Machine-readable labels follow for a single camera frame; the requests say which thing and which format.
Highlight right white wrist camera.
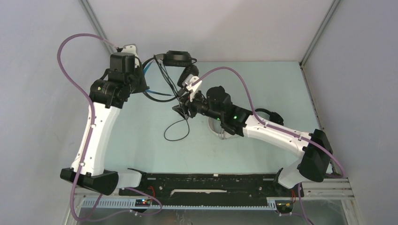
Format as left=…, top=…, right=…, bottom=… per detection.
left=182, top=75, right=202, bottom=102

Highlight white headphones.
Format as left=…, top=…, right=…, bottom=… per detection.
left=208, top=118, right=239, bottom=140

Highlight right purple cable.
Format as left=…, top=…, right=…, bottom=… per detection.
left=194, top=67, right=346, bottom=225

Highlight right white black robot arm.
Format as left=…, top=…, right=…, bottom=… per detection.
left=172, top=86, right=333, bottom=196

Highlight black blue headphone cable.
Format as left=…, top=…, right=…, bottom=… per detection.
left=153, top=54, right=191, bottom=142

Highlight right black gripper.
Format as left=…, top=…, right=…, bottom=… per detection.
left=172, top=88, right=223, bottom=122

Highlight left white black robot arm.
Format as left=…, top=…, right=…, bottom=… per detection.
left=60, top=52, right=148, bottom=195

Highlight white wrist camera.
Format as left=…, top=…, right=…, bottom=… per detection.
left=182, top=75, right=202, bottom=102
left=116, top=44, right=139, bottom=64

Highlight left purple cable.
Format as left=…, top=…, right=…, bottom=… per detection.
left=57, top=33, right=164, bottom=223

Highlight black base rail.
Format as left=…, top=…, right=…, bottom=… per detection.
left=136, top=173, right=304, bottom=207

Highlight black blue headphones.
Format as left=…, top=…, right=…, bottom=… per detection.
left=143, top=50, right=199, bottom=103

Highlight purple cable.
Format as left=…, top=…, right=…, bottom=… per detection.
left=194, top=67, right=346, bottom=225
left=57, top=33, right=164, bottom=223

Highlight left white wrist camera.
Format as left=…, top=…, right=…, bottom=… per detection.
left=116, top=44, right=139, bottom=64

